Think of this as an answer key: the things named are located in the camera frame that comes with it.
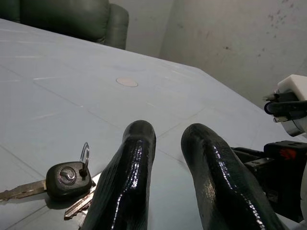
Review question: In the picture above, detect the plain silver key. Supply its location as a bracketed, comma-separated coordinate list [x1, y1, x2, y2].
[64, 172, 101, 219]

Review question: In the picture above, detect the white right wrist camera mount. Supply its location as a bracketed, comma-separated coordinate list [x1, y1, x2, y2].
[277, 74, 307, 101]

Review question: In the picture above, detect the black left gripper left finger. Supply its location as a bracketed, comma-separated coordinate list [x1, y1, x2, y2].
[81, 119, 157, 230]

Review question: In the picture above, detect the dark green leather sofa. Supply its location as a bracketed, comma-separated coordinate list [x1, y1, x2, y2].
[0, 0, 130, 50]

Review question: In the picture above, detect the black head car key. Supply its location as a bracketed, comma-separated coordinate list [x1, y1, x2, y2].
[0, 161, 96, 202]

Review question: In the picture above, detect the silver key ring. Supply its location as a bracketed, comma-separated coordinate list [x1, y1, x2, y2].
[80, 142, 91, 166]

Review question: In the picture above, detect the round table centre cap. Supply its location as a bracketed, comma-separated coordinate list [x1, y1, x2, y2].
[116, 76, 139, 87]

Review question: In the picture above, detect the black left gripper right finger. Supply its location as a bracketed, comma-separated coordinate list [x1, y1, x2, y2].
[181, 123, 292, 230]

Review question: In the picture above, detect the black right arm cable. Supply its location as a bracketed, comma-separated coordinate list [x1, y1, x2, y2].
[263, 92, 307, 123]

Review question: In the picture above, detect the white plastic table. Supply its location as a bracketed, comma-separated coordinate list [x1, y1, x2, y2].
[0, 18, 307, 230]

